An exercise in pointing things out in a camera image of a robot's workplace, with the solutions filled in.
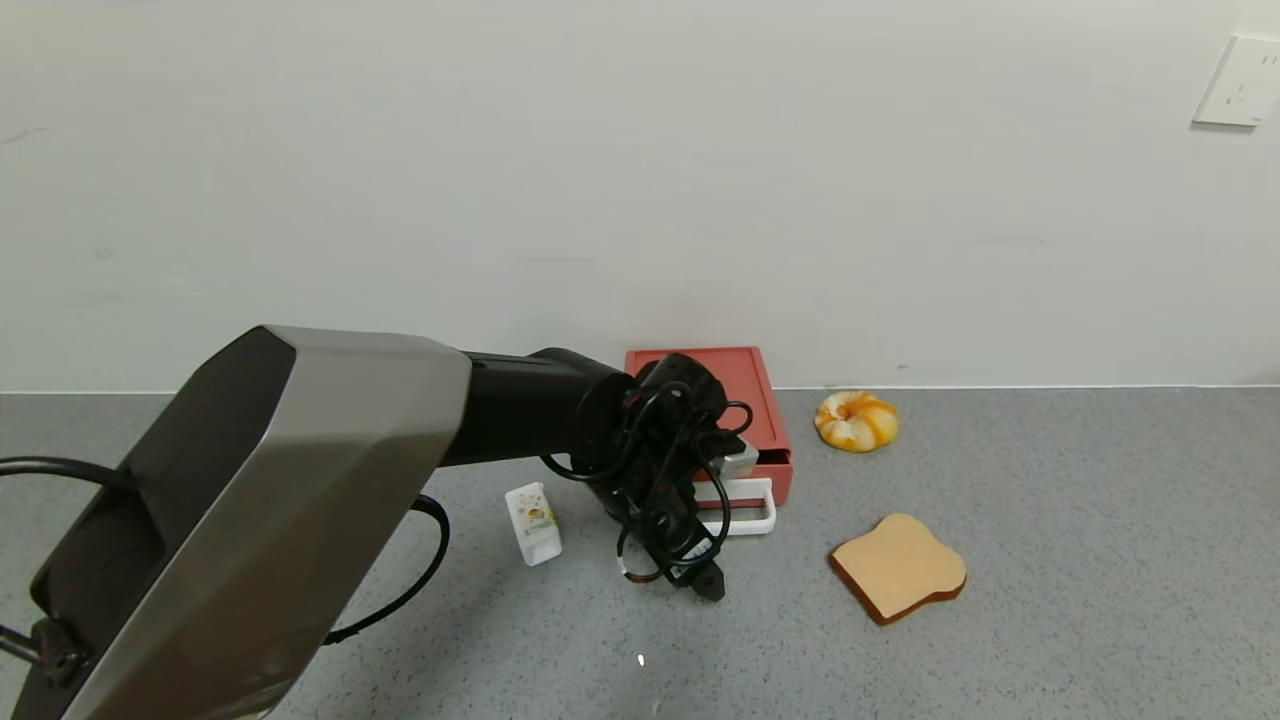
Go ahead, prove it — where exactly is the red drawer with white handle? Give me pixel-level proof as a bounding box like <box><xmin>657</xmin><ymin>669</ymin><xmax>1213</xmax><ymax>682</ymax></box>
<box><xmin>692</xmin><ymin>450</ymin><xmax>795</xmax><ymax>537</ymax></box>

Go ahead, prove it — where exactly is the red drawer cabinet shell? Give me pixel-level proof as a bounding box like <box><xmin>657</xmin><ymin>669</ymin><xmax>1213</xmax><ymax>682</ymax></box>
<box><xmin>625</xmin><ymin>347</ymin><xmax>794</xmax><ymax>466</ymax></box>

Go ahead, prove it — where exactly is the small white milk carton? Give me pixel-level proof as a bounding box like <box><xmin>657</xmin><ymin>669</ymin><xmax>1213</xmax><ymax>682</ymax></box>
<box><xmin>505</xmin><ymin>482</ymin><xmax>564</xmax><ymax>567</ymax></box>

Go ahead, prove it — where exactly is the orange striped bagel bread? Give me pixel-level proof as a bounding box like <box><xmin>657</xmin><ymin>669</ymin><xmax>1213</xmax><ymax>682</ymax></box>
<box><xmin>813</xmin><ymin>390</ymin><xmax>899</xmax><ymax>454</ymax></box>

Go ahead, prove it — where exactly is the toast bread slice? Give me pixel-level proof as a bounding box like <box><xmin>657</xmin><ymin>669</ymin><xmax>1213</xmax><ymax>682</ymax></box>
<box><xmin>828</xmin><ymin>513</ymin><xmax>968</xmax><ymax>626</ymax></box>

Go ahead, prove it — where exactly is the black wrist cable bundle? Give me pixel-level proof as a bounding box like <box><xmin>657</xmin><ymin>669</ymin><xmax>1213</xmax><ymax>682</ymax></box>
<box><xmin>543</xmin><ymin>384</ymin><xmax>754</xmax><ymax>586</ymax></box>

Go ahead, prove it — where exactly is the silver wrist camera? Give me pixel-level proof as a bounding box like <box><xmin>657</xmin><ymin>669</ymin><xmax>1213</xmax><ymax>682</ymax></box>
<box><xmin>712</xmin><ymin>440</ymin><xmax>761</xmax><ymax>483</ymax></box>

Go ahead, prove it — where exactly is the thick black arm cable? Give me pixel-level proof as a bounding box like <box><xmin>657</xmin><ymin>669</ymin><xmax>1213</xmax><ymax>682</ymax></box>
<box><xmin>0</xmin><ymin>457</ymin><xmax>452</xmax><ymax>647</ymax></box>

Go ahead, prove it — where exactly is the white wall socket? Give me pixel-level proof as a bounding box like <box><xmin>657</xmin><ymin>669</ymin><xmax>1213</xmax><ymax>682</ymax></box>
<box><xmin>1191</xmin><ymin>36</ymin><xmax>1280</xmax><ymax>128</ymax></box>

